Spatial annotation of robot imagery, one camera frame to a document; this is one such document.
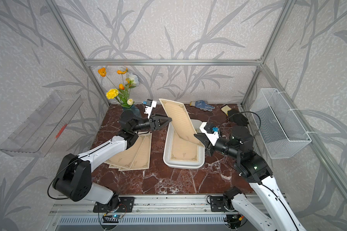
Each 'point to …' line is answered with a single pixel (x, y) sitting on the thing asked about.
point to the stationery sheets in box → (182, 150)
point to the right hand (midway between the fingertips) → (196, 133)
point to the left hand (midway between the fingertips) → (170, 122)
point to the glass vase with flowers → (122, 95)
